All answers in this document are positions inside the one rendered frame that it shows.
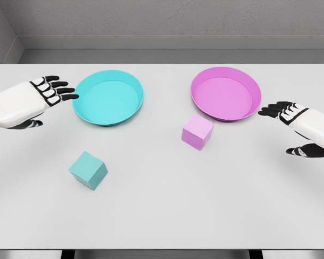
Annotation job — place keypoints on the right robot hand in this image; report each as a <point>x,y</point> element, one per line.
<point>310,124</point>

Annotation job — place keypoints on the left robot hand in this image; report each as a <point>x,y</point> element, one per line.
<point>24,99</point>

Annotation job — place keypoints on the cyan plate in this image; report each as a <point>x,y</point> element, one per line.
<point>108,97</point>

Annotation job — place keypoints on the pink plate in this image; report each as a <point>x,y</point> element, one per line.
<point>225,94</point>

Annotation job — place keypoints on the cyan block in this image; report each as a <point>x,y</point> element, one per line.
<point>88,171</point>

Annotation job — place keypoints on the pink block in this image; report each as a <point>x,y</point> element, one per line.
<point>197,131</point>

